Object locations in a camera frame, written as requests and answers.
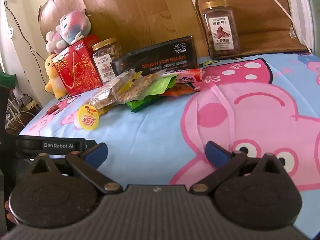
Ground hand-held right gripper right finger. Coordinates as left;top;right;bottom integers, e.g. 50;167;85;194
192;141;287;194

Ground orange snack packet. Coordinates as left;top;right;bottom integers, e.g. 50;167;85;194
162;84;199;98

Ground red gift bag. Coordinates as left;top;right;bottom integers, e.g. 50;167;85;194
51;34;104;97

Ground black cardboard box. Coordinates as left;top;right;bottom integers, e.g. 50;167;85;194
111;35;200;77

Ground pink plush toy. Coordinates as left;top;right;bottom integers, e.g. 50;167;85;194
46;9;92;54

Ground green packets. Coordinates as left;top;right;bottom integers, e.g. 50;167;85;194
110;71;166;104

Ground power strip with cables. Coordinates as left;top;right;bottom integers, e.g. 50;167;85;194
5;92;42;131

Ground black wall cable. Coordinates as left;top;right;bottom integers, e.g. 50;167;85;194
4;0;48;81

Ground nut jar with gold lid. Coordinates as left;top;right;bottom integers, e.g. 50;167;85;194
92;37;123;84

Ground red and white candy packet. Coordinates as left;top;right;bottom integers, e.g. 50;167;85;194
164;68;203;84

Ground clear grain bar packet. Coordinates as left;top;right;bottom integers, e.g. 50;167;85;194
86;79;130;111

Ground green object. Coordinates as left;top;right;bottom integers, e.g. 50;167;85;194
0;72;17;87

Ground dark green snack packet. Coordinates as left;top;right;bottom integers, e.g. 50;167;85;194
126;94;165;113

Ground cartoon pig printed blanket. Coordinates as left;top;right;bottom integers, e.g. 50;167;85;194
19;52;320;240

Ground pecan jar with gold lid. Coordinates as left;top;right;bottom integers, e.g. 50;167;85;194
201;0;242;60

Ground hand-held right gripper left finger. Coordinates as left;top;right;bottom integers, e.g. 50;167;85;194
27;142;123;194

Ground person's left hand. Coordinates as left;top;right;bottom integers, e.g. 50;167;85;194
4;200;18;227

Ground wooden headboard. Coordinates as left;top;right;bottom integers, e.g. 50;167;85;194
40;0;210;58

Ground light green snack packet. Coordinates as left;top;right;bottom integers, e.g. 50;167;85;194
145;76;175;97

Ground yellow plush toy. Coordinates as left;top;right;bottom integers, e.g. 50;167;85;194
44;54;68;100

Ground yellow jelly cup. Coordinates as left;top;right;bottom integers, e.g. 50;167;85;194
78;104;101;131

